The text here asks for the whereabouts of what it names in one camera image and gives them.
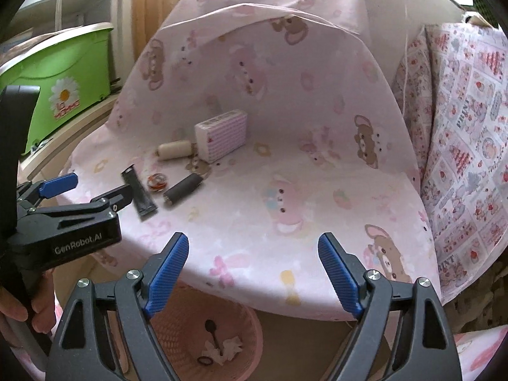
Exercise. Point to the pink plastic waste basket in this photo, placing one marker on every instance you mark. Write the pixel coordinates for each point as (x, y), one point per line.
(181, 333)

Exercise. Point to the patterned print bedsheet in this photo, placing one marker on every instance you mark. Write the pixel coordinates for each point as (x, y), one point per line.
(451, 87)

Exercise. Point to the black plastic spoon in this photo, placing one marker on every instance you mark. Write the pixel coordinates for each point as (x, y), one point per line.
(211, 328)

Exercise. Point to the cream thread spool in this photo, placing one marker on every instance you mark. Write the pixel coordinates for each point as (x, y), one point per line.
(174, 150)

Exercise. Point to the pink checkered tissue pack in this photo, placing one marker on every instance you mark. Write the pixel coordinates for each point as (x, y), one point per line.
(221, 135)

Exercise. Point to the green plastic storage box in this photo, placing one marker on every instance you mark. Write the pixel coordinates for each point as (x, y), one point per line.
(71, 69)

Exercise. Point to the white tissue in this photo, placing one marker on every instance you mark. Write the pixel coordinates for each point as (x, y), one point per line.
(230, 349)

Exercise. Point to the black thread spool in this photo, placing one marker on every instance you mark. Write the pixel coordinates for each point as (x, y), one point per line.
(182, 189)

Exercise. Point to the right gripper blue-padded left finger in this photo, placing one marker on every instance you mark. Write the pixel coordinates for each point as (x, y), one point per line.
(83, 347)

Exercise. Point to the pink bear-print chair cover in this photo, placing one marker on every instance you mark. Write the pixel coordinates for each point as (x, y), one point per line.
(326, 150)

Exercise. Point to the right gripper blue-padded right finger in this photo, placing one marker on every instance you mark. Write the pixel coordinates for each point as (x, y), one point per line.
(424, 347)

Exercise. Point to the small red round candy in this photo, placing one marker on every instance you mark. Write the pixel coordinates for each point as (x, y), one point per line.
(157, 182)

